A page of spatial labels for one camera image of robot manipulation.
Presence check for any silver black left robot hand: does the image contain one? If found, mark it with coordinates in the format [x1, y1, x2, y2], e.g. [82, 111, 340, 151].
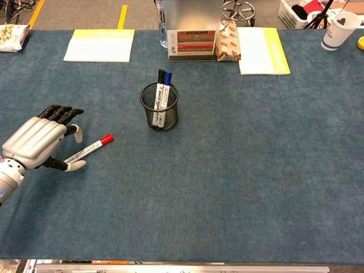
[1, 104, 87, 173]

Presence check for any red-capped white marker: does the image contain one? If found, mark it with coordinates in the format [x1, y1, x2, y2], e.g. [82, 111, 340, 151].
[64, 133, 114, 164]

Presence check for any black mesh pen cup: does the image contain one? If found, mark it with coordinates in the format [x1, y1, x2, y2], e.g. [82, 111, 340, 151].
[139, 81, 180, 132]

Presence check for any black-capped marker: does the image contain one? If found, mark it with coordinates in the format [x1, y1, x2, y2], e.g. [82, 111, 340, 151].
[151, 69, 166, 127]

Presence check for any blue-capped marker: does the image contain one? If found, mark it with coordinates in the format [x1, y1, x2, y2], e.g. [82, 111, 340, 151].
[158, 71, 173, 128]

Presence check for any white printed snack bag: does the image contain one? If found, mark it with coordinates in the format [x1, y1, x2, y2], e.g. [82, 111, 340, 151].
[0, 24, 31, 53]

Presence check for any yellow white plain book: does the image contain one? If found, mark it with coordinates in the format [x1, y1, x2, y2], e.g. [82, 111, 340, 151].
[63, 28, 136, 63]

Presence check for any clear plastic water bottle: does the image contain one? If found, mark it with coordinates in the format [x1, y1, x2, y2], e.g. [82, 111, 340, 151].
[155, 0, 169, 48]

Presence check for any blue felt table mat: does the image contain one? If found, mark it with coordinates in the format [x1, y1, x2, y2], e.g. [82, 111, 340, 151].
[0, 28, 364, 265]

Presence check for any red brown picture card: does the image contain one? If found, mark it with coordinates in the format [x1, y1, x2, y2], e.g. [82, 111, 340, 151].
[167, 29, 218, 57]

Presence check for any gold red printed snack pack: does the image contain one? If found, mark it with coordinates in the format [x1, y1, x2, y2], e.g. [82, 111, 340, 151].
[216, 19, 242, 63]

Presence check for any yellow white Lexicon book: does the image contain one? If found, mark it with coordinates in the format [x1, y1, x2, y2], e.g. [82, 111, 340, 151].
[235, 27, 291, 76]

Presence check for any chrome stool base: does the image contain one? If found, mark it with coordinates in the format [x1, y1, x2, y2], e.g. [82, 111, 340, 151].
[221, 0, 256, 27]

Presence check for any white plastic basket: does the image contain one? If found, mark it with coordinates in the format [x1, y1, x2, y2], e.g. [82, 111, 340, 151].
[278, 0, 333, 30]

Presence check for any black tripod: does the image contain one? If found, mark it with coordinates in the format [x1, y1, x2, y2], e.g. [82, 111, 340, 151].
[305, 0, 336, 30]

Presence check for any white blue paper cup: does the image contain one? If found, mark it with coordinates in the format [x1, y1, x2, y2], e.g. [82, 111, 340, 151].
[321, 11, 362, 52]

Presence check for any black cable bundle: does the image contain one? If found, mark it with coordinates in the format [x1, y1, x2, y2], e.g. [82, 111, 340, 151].
[0, 0, 36, 25]

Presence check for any aluminium profile rail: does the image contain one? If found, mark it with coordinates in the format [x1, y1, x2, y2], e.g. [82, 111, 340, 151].
[34, 263, 330, 273]

